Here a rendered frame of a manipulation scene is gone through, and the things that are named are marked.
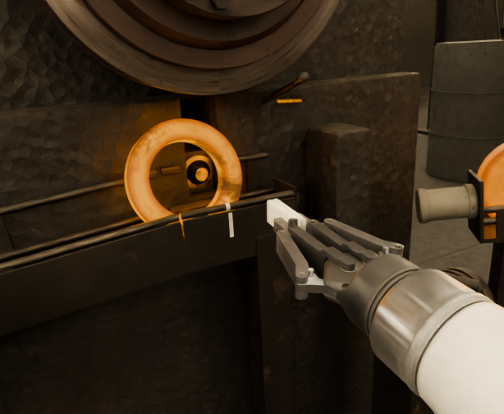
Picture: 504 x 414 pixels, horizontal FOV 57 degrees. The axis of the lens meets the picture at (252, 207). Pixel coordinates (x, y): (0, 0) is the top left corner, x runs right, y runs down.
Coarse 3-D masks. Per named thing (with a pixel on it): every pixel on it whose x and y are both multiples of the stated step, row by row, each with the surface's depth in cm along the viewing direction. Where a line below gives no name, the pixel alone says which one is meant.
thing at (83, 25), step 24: (48, 0) 54; (72, 0) 55; (336, 0) 70; (72, 24) 56; (96, 24) 57; (312, 24) 70; (96, 48) 58; (120, 48) 59; (288, 48) 69; (144, 72) 61; (168, 72) 62; (192, 72) 64; (216, 72) 65; (240, 72) 67; (264, 72) 68
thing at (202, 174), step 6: (192, 162) 81; (198, 162) 81; (204, 162) 82; (192, 168) 80; (198, 168) 80; (204, 168) 80; (192, 174) 80; (198, 174) 80; (204, 174) 80; (192, 180) 81; (198, 180) 80; (204, 180) 81
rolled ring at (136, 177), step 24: (192, 120) 72; (144, 144) 69; (168, 144) 73; (216, 144) 74; (144, 168) 69; (240, 168) 75; (144, 192) 69; (216, 192) 76; (240, 192) 75; (144, 216) 69
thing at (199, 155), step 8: (184, 144) 87; (192, 144) 87; (192, 152) 81; (200, 152) 81; (192, 160) 81; (208, 160) 82; (192, 184) 82; (200, 184) 83; (208, 184) 84; (192, 192) 83
